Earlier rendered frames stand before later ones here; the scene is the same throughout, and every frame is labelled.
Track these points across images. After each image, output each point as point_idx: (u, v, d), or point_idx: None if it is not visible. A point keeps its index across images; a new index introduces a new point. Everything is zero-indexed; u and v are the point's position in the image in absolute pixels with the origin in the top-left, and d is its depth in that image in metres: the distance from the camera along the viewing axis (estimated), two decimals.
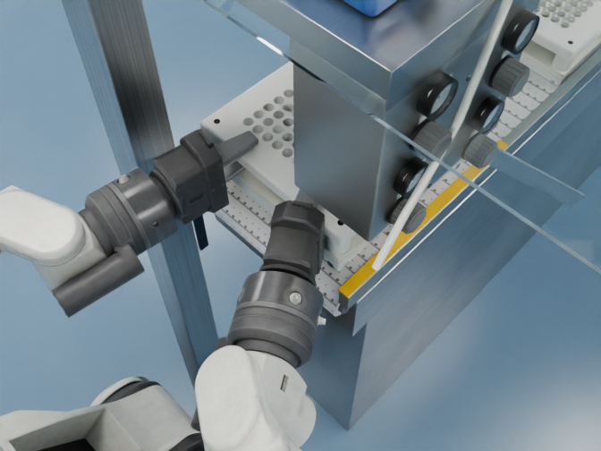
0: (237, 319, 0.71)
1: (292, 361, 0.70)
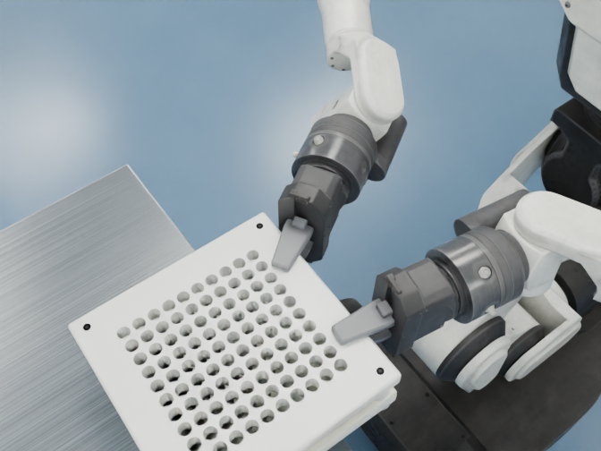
0: (368, 142, 0.84)
1: None
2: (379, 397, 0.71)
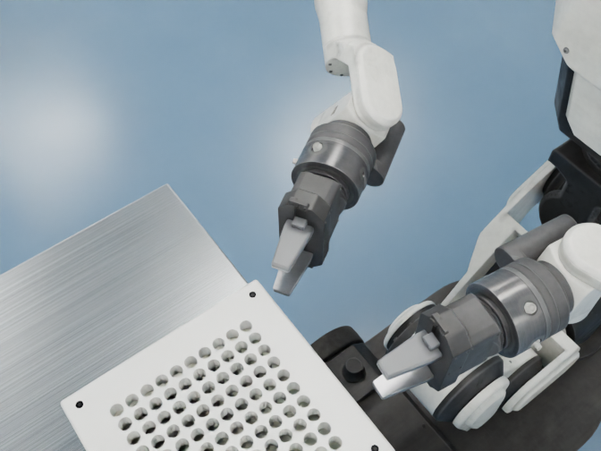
0: (368, 148, 0.85)
1: None
2: None
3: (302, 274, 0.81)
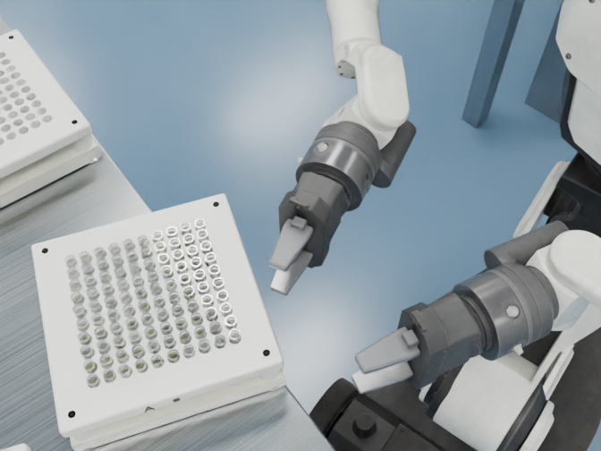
0: (371, 148, 0.84)
1: None
2: (80, 147, 0.99)
3: (300, 274, 0.81)
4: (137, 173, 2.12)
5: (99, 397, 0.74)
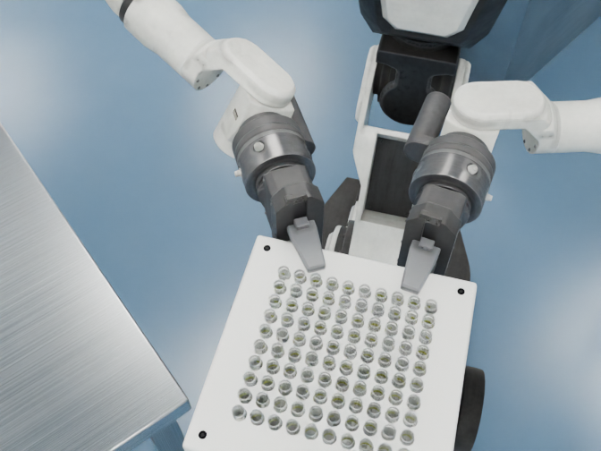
0: (292, 124, 0.85)
1: (239, 131, 0.87)
2: None
3: None
4: (73, 147, 2.24)
5: None
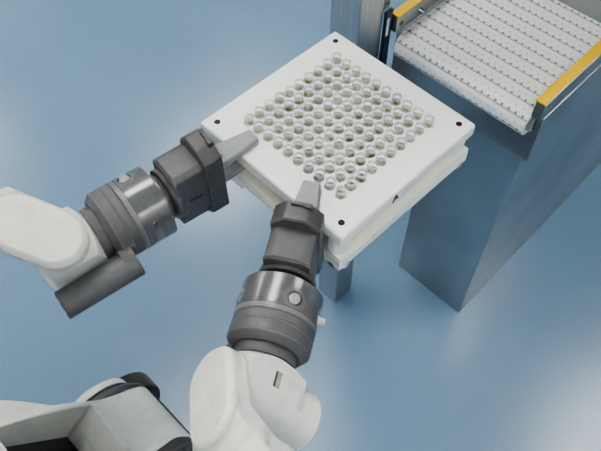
0: (232, 321, 0.72)
1: (287, 358, 0.69)
2: None
3: None
4: None
5: (324, 55, 0.95)
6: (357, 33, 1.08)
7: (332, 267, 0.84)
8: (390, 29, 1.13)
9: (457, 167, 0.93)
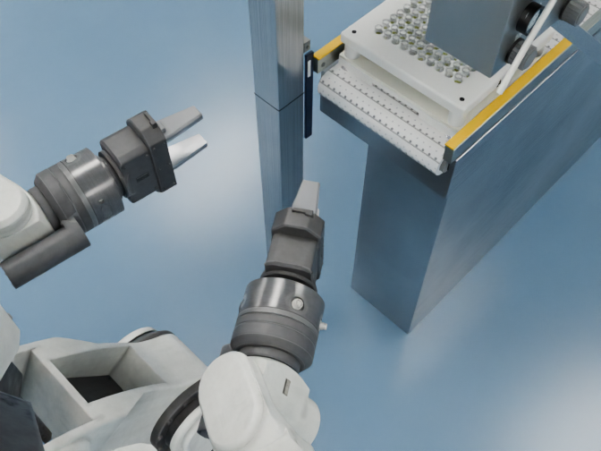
0: (239, 325, 0.72)
1: (294, 366, 0.70)
2: None
3: None
4: None
5: None
6: (276, 76, 1.11)
7: (449, 139, 1.09)
8: (312, 71, 1.16)
9: None
